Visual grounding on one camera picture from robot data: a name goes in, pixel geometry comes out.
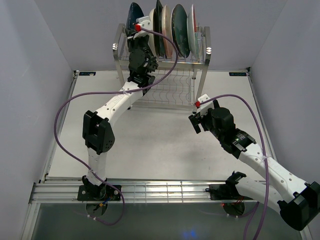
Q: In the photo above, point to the left corner table label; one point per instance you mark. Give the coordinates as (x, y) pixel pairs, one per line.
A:
(87, 73)

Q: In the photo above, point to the green square plate dark rim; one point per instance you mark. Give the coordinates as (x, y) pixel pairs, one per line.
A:
(157, 27)

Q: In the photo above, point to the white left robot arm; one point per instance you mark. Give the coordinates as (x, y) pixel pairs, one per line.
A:
(98, 126)

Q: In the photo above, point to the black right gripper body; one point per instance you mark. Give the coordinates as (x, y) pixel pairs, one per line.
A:
(206, 123)

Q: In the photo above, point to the cream round plate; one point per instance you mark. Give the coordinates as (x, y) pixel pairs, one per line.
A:
(151, 41)

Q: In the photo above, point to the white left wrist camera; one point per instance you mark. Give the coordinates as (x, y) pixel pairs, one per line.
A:
(143, 27)

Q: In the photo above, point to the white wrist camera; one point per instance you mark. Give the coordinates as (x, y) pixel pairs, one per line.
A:
(203, 104)
(143, 27)

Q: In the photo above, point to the two-tier steel dish rack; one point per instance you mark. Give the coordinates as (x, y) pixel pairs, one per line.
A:
(183, 86)

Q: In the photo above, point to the corner table label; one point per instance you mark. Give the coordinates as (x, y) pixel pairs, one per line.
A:
(237, 74)
(87, 73)

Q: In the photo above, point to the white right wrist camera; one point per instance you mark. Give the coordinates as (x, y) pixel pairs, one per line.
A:
(203, 104)

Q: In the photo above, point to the cream and pink plate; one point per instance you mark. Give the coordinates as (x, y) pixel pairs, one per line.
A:
(166, 30)

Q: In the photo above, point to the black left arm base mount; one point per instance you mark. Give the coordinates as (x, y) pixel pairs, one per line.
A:
(100, 193)

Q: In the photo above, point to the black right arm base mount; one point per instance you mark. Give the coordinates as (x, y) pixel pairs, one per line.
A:
(222, 192)

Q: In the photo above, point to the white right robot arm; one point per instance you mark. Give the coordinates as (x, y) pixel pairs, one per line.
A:
(296, 200)

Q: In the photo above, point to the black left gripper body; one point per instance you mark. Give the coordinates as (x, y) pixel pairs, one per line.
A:
(140, 43)

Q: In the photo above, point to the right corner table label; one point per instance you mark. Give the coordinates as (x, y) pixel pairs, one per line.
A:
(237, 74)

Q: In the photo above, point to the dark blue leaf-shaped dish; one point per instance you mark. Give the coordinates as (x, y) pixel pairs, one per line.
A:
(135, 12)

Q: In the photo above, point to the red and teal floral plate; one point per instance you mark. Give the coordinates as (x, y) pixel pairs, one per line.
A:
(192, 33)

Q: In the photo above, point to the dark teal floral plate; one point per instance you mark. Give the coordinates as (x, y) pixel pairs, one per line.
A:
(179, 30)

